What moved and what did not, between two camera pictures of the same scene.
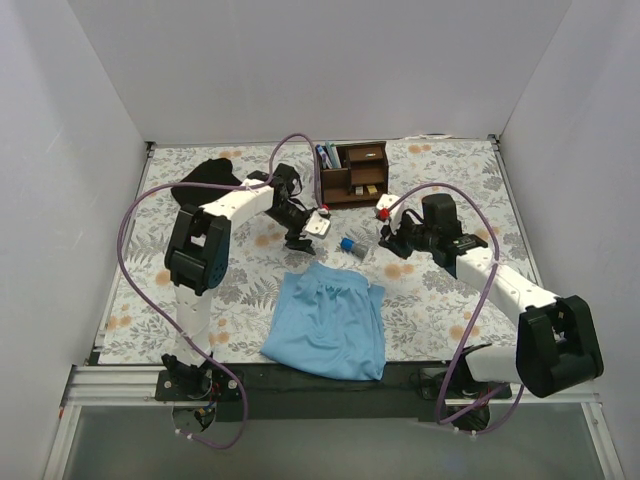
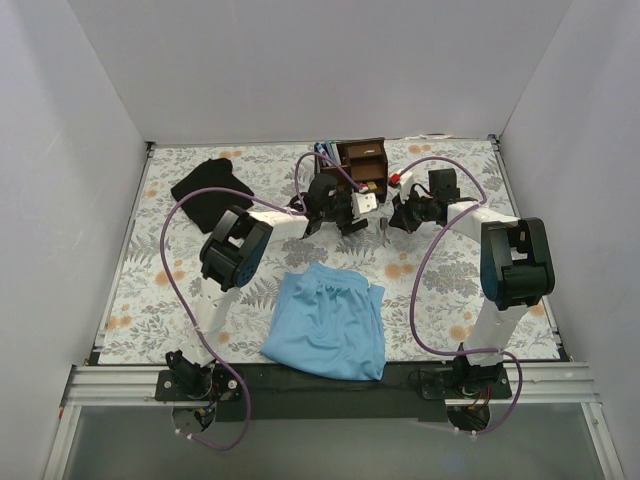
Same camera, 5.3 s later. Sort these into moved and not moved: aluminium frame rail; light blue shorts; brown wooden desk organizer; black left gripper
Moved: black left gripper
Not moved: aluminium frame rail; brown wooden desk organizer; light blue shorts
